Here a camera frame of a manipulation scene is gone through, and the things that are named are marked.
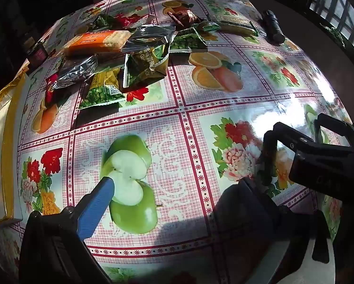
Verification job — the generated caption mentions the green wrapped biscuit pack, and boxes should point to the green wrapped biscuit pack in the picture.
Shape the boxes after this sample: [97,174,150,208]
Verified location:
[214,15,259,37]

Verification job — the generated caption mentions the yellow-rimmed white cardboard tray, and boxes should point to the yellow-rimmed white cardboard tray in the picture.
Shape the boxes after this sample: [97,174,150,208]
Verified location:
[0,72,29,225]

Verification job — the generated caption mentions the dark green small packets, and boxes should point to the dark green small packets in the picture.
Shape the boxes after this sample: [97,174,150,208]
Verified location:
[90,14,115,31]

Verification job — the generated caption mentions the black flashlight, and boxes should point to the black flashlight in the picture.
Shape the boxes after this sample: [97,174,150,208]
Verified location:
[262,10,286,44]

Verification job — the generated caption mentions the red wrapped candy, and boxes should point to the red wrapped candy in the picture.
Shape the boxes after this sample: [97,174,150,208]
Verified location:
[114,13,149,29]

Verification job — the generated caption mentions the orange cracker package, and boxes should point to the orange cracker package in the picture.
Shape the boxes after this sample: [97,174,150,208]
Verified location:
[60,30,131,56]

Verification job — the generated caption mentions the red candy packet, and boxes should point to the red candy packet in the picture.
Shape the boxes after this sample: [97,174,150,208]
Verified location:
[45,72,58,107]

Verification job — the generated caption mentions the silver foil snack bag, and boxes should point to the silver foil snack bag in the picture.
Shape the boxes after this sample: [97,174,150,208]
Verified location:
[52,54,98,89]

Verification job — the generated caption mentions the floral fruit tablecloth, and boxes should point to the floral fruit tablecloth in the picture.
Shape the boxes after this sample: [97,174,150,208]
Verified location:
[0,0,354,284]

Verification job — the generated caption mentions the brown red snack bag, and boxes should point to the brown red snack bag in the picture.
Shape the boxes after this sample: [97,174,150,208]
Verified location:
[167,10,202,31]

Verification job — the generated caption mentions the small green candy packet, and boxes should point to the small green candy packet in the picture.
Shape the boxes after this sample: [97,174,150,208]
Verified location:
[196,21,221,32]

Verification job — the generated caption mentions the dark jar with pink label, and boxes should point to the dark jar with pink label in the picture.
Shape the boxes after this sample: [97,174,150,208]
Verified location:
[27,42,49,69]

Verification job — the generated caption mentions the yellow green pea snack bag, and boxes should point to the yellow green pea snack bag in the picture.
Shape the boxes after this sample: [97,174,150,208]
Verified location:
[79,67,125,110]

